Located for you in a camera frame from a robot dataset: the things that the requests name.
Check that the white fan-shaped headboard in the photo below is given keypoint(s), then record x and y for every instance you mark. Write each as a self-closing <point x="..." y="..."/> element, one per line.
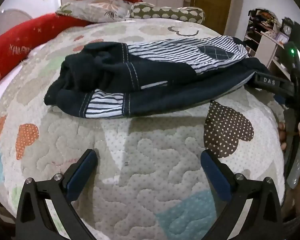
<point x="7" y="17"/>

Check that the brown wooden door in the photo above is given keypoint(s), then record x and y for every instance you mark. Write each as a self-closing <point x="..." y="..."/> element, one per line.
<point x="212" y="0"/>

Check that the white rack with clothes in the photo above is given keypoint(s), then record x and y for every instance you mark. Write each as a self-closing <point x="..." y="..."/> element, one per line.
<point x="255" y="30"/>

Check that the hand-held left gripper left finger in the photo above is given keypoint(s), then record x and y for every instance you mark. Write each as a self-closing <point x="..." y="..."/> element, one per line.
<point x="81" y="177"/>

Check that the purple picture frame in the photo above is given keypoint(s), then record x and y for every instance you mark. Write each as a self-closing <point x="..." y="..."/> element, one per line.
<point x="281" y="38"/>

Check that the white shelf unit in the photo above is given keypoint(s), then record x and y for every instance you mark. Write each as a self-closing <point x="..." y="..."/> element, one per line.
<point x="267" y="50"/>

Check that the heart patchwork quilt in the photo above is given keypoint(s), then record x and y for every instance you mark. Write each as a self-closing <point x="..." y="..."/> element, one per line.
<point x="152" y="155"/>

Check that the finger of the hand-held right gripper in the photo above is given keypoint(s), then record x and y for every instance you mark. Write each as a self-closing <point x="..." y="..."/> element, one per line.
<point x="267" y="80"/>

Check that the beige flower print pillow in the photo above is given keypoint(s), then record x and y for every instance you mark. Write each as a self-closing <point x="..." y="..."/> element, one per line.
<point x="95" y="10"/>

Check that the dark table clock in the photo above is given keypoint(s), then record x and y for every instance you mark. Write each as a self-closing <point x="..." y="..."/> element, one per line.
<point x="287" y="28"/>

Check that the person's right forearm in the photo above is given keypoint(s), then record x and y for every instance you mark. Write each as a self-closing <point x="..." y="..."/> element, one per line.
<point x="296" y="202"/>

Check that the olive cloud print bolster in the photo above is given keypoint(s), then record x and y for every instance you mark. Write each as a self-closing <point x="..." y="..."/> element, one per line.
<point x="165" y="12"/>

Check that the navy striped pants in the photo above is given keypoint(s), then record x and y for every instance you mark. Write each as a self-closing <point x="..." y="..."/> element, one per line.
<point x="165" y="75"/>

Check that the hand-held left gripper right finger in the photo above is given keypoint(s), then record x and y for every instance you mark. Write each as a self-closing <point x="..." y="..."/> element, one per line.
<point x="215" y="175"/>

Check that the long red printed pillow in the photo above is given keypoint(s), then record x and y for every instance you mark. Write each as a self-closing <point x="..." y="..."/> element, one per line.
<point x="20" y="40"/>

